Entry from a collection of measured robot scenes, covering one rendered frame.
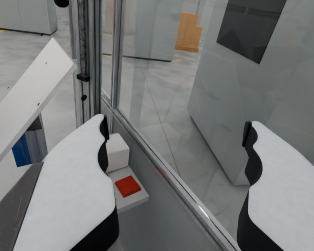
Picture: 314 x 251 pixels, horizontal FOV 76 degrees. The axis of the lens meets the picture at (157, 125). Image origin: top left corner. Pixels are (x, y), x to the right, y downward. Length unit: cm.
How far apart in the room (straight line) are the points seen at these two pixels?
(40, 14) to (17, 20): 69
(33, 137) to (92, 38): 43
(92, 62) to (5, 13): 710
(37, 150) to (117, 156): 30
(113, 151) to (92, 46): 42
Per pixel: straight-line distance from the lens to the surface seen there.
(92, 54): 90
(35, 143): 70
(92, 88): 95
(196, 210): 67
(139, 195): 83
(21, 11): 778
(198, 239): 74
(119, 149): 85
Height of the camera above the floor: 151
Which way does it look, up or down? 32 degrees down
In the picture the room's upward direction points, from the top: 11 degrees clockwise
